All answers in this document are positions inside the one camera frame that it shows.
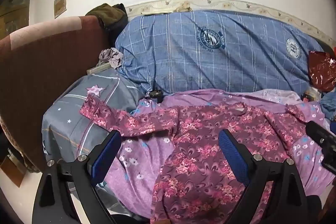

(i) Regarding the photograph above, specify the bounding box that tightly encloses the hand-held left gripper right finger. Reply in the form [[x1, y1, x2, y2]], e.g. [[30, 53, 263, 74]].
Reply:
[[218, 130, 323, 224]]

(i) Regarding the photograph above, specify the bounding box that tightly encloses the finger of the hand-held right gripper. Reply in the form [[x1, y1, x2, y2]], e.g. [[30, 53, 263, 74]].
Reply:
[[305, 121, 336, 175]]

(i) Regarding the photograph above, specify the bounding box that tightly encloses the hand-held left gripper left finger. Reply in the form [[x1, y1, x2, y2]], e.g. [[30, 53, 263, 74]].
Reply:
[[30, 130, 122, 224]]

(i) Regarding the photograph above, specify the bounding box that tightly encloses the maroon floral shirt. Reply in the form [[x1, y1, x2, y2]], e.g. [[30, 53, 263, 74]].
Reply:
[[80, 95, 307, 224]]

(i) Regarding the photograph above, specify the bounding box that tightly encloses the blue crumpled cloth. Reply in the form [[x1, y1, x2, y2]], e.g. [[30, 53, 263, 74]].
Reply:
[[319, 93, 336, 132]]

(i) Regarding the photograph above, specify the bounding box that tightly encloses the purple floral bedsheet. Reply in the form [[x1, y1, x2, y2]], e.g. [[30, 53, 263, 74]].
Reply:
[[105, 89, 336, 224]]

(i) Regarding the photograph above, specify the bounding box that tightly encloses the grey star pillow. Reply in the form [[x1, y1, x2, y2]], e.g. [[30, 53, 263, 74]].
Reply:
[[42, 70, 145, 163]]

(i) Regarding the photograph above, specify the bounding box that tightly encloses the pale floral cloth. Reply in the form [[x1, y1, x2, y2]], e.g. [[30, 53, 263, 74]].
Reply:
[[249, 89, 302, 105]]

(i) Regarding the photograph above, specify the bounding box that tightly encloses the red plastic bag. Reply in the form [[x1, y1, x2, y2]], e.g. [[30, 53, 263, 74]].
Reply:
[[308, 51, 336, 92]]

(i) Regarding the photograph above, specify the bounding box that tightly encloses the small black object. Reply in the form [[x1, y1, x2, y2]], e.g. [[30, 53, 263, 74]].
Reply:
[[146, 89, 164, 103]]

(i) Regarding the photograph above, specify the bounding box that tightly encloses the wooden box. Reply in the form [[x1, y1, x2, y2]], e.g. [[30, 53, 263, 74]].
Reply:
[[0, 154, 27, 187]]

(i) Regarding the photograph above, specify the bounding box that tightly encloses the crumpled grey-purple cloth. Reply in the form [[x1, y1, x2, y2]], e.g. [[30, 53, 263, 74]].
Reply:
[[98, 47, 124, 69]]

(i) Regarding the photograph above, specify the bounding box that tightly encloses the blue plaid duvet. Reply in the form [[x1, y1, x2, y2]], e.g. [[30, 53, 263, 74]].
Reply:
[[115, 9, 324, 96]]

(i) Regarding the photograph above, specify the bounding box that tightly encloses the brown upholstered headboard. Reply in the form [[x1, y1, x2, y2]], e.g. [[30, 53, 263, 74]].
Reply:
[[0, 15, 112, 172]]

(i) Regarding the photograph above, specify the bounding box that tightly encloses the dark green cloth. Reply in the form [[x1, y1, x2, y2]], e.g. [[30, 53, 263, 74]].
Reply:
[[85, 3, 129, 30]]

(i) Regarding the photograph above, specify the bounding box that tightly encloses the small framed picture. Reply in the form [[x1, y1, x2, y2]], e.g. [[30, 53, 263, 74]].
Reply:
[[54, 0, 67, 19]]

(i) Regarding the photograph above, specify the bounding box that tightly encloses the wooden door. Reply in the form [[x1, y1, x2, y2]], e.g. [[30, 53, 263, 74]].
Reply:
[[0, 0, 34, 40]]

